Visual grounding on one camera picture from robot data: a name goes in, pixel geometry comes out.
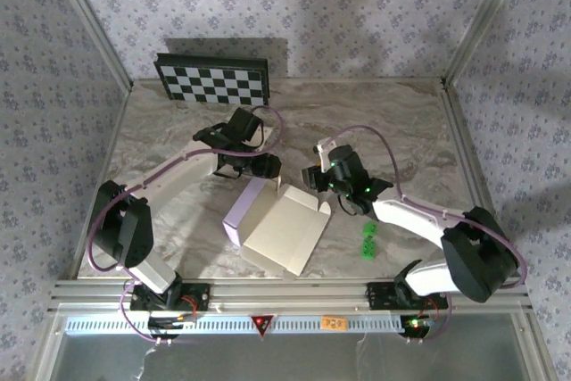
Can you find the grey lower frame panel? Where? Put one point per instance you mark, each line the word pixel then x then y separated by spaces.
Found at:
pixel 285 358

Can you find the black controller board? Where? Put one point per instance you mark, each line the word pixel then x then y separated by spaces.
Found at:
pixel 417 325
pixel 169 323

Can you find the large green building block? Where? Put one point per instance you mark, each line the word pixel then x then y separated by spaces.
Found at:
pixel 368 250

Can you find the black and white checkerboard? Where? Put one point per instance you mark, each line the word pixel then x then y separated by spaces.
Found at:
pixel 212 82

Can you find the long aluminium frame rail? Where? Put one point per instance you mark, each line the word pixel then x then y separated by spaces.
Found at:
pixel 285 294

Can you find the small green building block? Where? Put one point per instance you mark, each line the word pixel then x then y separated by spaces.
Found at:
pixel 369 230

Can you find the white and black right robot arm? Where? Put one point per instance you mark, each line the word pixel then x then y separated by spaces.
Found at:
pixel 473 256

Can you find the aluminium side rail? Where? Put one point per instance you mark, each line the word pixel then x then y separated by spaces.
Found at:
pixel 466 153
pixel 109 149

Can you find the aluminium frame post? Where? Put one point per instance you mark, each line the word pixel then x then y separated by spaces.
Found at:
pixel 91 19
pixel 484 19

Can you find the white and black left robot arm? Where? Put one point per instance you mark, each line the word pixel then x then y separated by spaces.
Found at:
pixel 178 171

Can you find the orange paper label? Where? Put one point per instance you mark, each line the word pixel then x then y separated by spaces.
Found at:
pixel 333 322

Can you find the white and lilac paper box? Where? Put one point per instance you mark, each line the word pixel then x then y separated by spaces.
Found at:
pixel 285 229

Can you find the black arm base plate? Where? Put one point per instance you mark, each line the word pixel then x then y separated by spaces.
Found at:
pixel 198 296
pixel 379 295

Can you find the red triangle warning sticker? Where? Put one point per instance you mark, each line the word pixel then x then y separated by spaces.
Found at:
pixel 263 323

